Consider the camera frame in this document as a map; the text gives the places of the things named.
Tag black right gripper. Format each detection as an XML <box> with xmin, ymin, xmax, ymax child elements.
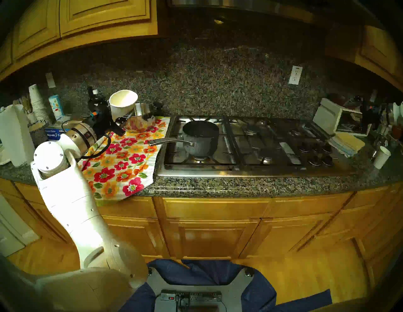
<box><xmin>341</xmin><ymin>94</ymin><xmax>381</xmax><ymax>130</ymax></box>

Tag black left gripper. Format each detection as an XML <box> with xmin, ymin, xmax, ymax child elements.
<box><xmin>94</xmin><ymin>108</ymin><xmax>135</xmax><ymax>136</ymax></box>

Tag white paper water cup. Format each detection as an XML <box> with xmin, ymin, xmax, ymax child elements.
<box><xmin>109</xmin><ymin>90</ymin><xmax>139</xmax><ymax>121</ymax></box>

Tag stainless steel stock pot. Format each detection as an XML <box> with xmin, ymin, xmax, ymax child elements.
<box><xmin>124</xmin><ymin>102</ymin><xmax>163</xmax><ymax>133</ymax></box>

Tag small white paper cup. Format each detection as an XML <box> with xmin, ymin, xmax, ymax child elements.
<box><xmin>373</xmin><ymin>146</ymin><xmax>392</xmax><ymax>170</ymax></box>

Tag colourful patterned paper cup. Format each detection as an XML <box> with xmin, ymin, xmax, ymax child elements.
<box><xmin>48</xmin><ymin>95</ymin><xmax>64</xmax><ymax>120</ymax></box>

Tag white cup holding wooden sticks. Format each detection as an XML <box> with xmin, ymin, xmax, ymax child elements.
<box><xmin>18</xmin><ymin>94</ymin><xmax>39</xmax><ymax>125</ymax></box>

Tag red round pan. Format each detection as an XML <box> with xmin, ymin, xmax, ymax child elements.
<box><xmin>329</xmin><ymin>93</ymin><xmax>356</xmax><ymax>109</ymax></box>

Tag white toaster oven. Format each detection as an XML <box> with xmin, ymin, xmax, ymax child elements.
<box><xmin>313</xmin><ymin>97</ymin><xmax>372</xmax><ymax>138</ymax></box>

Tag yellow folded dishcloth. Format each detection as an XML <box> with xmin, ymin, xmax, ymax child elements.
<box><xmin>334</xmin><ymin>132</ymin><xmax>366</xmax><ymax>151</ymax></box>

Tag dark bottle with white label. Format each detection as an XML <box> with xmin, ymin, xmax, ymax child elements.
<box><xmin>91</xmin><ymin>90</ymin><xmax>106</xmax><ymax>109</ymax></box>

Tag stacked yellow blue cloths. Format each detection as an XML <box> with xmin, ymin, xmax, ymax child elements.
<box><xmin>328</xmin><ymin>136</ymin><xmax>353</xmax><ymax>158</ymax></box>

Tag floral kitchen towel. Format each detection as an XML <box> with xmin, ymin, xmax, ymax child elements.
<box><xmin>77</xmin><ymin>117</ymin><xmax>170</xmax><ymax>206</ymax></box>

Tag small black burner grate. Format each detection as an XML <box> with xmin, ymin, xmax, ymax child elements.
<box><xmin>276</xmin><ymin>118</ymin><xmax>328</xmax><ymax>142</ymax></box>

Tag large black burner grate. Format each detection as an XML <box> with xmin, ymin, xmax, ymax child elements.
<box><xmin>224</xmin><ymin>116</ymin><xmax>307</xmax><ymax>166</ymax></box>
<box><xmin>164</xmin><ymin>116</ymin><xmax>236</xmax><ymax>167</ymax></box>

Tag stack of white paper cups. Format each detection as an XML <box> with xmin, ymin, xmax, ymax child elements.
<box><xmin>28</xmin><ymin>84</ymin><xmax>51</xmax><ymax>125</ymax></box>

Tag stainless steel gas cooktop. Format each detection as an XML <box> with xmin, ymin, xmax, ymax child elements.
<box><xmin>156</xmin><ymin>115</ymin><xmax>356</xmax><ymax>178</ymax></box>

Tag patterned grey bowl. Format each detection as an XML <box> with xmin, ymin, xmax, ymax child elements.
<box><xmin>28</xmin><ymin>121</ymin><xmax>48</xmax><ymax>147</ymax></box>

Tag wooden base cabinets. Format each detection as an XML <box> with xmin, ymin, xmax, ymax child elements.
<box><xmin>0</xmin><ymin>178</ymin><xmax>403</xmax><ymax>285</ymax></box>

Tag stainless range hood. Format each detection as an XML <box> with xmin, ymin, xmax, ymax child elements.
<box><xmin>167</xmin><ymin>0</ymin><xmax>315</xmax><ymax>24</ymax></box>

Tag white floor appliance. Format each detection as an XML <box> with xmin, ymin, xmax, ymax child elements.
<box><xmin>0</xmin><ymin>192</ymin><xmax>38</xmax><ymax>258</ymax></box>

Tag grey power strip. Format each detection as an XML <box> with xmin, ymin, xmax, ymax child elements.
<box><xmin>154</xmin><ymin>290</ymin><xmax>227</xmax><ymax>312</ymax></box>

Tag blue moving blanket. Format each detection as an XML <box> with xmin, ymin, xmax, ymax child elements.
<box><xmin>120</xmin><ymin>259</ymin><xmax>332</xmax><ymax>312</ymax></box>

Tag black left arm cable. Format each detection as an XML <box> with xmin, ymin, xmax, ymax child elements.
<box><xmin>61</xmin><ymin>120</ymin><xmax>111</xmax><ymax>159</ymax></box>

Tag white wall power outlet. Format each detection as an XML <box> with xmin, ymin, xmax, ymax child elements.
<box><xmin>288</xmin><ymin>65</ymin><xmax>303</xmax><ymax>85</ymax></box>

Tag wooden wall cabinet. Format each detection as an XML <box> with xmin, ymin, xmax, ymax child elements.
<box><xmin>324</xmin><ymin>24</ymin><xmax>403</xmax><ymax>92</ymax></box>
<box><xmin>0</xmin><ymin>0</ymin><xmax>158</xmax><ymax>81</ymax></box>

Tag dark saucepan with steel handle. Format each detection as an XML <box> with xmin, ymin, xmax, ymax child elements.
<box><xmin>148</xmin><ymin>120</ymin><xmax>220</xmax><ymax>158</ymax></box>

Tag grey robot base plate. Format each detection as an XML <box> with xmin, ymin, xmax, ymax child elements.
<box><xmin>146</xmin><ymin>267</ymin><xmax>255</xmax><ymax>312</ymax></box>

